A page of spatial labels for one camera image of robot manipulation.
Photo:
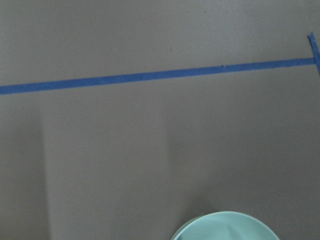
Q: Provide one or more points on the green ceramic bowl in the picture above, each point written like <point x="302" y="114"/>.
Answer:
<point x="224" y="225"/>

